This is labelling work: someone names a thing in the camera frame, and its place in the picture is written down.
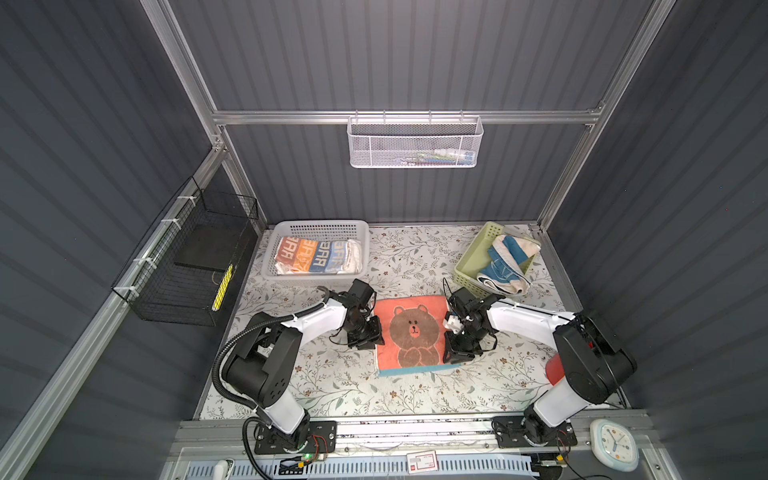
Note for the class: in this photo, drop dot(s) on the black pad in basket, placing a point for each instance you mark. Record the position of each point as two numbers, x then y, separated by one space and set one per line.
208 248

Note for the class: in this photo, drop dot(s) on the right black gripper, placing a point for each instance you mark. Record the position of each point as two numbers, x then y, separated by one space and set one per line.
453 353

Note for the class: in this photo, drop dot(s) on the white plastic laundry basket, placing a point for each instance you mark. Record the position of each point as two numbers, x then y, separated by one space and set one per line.
321 230

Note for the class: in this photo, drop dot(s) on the black wire wall basket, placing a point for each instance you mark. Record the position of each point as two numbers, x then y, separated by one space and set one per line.
157 290

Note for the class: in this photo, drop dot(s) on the red white label card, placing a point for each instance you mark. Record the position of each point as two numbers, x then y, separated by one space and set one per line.
422 462

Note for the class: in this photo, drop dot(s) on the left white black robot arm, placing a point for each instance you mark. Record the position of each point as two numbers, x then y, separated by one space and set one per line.
254 368

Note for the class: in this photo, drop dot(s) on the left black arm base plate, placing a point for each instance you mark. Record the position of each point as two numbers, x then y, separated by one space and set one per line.
314 437

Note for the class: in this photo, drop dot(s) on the blue white towel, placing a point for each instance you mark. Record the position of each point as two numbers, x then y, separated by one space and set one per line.
510 257

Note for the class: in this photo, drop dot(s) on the white ventilated cable duct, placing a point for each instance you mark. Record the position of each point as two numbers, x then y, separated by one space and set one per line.
395 467

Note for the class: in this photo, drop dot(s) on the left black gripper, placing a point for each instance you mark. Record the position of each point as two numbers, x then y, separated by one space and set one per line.
375 336

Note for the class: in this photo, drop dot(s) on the white wall clock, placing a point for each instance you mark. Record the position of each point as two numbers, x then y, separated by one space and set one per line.
613 445

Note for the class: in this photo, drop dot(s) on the pink towel with teal border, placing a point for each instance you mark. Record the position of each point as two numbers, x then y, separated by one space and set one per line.
414 335

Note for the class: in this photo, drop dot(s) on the orange patterned towel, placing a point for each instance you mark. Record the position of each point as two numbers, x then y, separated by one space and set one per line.
301 256

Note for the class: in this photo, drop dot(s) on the green plastic towel basket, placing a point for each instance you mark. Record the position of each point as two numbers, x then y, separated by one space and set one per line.
476 257

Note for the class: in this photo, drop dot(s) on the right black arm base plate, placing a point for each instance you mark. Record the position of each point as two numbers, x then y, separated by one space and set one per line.
519 431

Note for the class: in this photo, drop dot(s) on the white wire wall basket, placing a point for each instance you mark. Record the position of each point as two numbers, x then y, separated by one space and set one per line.
426 142

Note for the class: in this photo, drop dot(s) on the red pen cup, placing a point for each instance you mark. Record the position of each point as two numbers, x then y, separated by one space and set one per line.
554 370

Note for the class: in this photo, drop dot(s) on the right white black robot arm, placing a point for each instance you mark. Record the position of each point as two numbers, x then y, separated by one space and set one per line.
594 360

